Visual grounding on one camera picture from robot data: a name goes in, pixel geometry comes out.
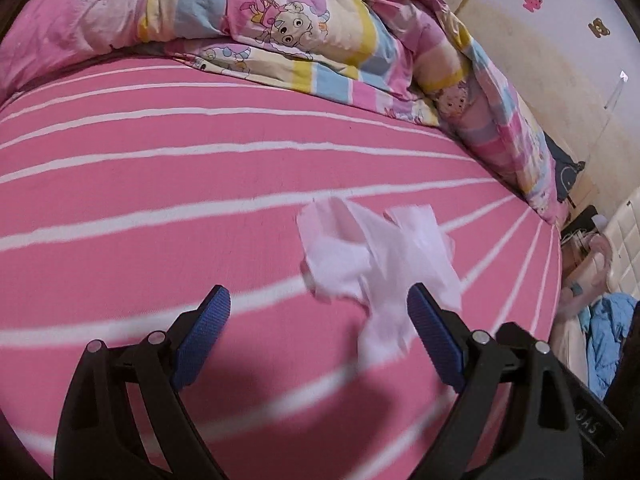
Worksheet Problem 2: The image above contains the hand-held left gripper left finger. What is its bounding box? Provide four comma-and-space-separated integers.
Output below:
52, 285, 232, 480

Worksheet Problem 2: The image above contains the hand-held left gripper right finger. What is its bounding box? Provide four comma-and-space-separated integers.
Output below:
407, 282, 583, 480

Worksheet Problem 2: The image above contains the white tissue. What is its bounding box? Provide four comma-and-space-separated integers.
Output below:
297, 197, 463, 363

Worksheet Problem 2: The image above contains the blue cloth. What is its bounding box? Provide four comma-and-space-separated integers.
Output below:
587, 294, 640, 401

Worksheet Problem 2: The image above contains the pink striped bed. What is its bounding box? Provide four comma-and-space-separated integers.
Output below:
0, 50, 563, 480

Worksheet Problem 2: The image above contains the pastel cartoon quilt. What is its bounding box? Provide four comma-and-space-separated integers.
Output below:
135, 0, 558, 226

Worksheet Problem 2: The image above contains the pink cartoon pillow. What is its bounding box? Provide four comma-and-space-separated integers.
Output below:
0, 0, 161, 98

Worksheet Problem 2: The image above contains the clear plastic wall strip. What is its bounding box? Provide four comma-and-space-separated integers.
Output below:
602, 70, 629, 111

